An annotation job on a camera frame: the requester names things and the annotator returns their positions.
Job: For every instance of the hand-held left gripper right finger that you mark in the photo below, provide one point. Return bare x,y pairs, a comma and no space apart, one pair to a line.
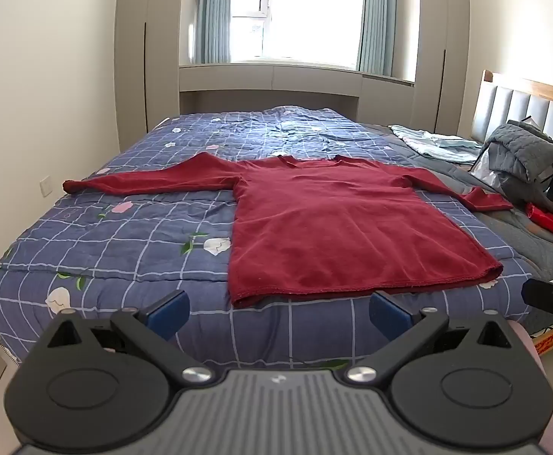
386,315

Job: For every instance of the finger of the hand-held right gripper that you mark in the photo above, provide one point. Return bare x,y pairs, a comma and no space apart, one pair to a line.
531,290

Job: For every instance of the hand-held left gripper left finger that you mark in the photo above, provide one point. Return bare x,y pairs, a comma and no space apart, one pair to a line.
171,310

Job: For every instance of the dark red long-sleeve shirt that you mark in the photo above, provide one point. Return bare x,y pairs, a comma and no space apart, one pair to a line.
328,227

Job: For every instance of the grey blanket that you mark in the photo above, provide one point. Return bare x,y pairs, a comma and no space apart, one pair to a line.
518,241

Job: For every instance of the person's pink clothing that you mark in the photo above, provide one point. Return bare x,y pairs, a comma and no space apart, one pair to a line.
525,341

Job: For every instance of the orange printed carton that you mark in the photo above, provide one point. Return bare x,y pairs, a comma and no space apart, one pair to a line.
551,340

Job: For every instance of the blue checked floral quilt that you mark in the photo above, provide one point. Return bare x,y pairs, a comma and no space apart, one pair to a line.
129,227

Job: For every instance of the grey quilted jacket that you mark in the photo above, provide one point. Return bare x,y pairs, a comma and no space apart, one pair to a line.
523,161

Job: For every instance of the pale blue printed cloth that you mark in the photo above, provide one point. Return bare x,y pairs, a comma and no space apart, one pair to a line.
435,144

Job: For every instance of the padded grey headboard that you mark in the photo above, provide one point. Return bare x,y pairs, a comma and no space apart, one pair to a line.
518,104

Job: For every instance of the beige headboard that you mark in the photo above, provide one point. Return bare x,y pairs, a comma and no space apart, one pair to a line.
267,78

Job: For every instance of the tall beige wardrobe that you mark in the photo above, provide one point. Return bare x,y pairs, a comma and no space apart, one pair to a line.
442,47
134,57

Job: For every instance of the blue-green curtain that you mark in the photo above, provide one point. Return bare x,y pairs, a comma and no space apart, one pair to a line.
212,14
376,19

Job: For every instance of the window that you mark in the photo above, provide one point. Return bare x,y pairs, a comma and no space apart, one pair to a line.
305,9

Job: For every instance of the white wall socket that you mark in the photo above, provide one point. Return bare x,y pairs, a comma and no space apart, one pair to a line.
45,186

